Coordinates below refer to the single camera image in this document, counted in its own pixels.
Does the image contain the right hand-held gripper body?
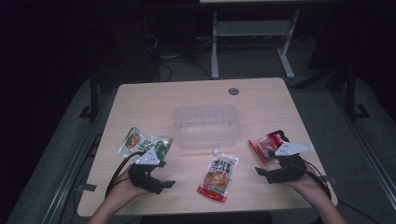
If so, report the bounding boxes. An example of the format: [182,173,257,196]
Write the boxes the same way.
[264,141,315,185]

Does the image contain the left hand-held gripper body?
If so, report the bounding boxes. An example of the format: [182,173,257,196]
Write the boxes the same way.
[128,148,166,196]

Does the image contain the red snack packet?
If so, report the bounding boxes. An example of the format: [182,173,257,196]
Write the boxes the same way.
[247,130,290,168]

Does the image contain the clear plastic container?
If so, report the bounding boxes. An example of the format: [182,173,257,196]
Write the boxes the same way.
[172,104,242,150]

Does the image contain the person's right hand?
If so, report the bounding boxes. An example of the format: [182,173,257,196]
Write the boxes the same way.
[284,162,332,203]

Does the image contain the person's left hand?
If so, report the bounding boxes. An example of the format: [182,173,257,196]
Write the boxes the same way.
[104,164,151,213]

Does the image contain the green snack packet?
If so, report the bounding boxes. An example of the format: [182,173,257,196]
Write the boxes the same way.
[116,126,174,161]

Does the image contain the black metal stand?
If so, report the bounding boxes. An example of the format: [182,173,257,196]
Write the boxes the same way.
[78,70,101,121]
[341,64,372,121]

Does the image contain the white metal stand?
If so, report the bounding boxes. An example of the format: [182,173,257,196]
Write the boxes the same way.
[210,8,302,80]

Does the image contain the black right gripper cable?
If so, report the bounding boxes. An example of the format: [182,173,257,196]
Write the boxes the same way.
[302,159,332,201]

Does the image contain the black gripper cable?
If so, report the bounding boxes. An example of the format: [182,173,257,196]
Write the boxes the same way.
[302,159,332,201]
[105,150,148,199]

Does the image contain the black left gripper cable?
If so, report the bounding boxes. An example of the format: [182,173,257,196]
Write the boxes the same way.
[105,150,148,199]

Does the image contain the black floor cables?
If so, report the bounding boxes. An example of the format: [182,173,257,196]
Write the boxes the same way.
[143,32,213,82]

